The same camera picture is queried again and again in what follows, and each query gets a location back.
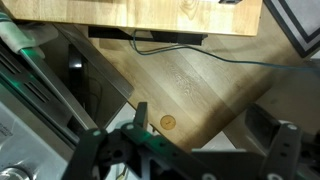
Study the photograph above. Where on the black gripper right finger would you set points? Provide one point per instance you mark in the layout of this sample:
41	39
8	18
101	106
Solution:
286	150

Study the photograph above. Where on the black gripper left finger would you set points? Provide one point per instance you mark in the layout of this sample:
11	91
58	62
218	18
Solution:
143	140

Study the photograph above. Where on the small black object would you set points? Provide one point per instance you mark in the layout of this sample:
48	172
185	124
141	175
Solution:
230	1

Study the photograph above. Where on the small brown floor disc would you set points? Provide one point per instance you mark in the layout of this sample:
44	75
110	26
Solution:
167	122

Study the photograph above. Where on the black gas stove top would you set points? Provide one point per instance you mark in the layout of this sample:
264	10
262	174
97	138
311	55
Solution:
20	146

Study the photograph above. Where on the grey rug with black border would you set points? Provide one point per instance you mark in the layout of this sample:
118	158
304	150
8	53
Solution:
300	20

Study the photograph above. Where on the silver stove knob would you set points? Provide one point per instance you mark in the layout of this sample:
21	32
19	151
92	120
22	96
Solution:
8	174

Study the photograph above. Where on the green white striped cloth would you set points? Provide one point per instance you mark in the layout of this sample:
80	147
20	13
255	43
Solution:
13	33

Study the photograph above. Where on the black table frame bar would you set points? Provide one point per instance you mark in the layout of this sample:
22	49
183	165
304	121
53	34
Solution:
106	32

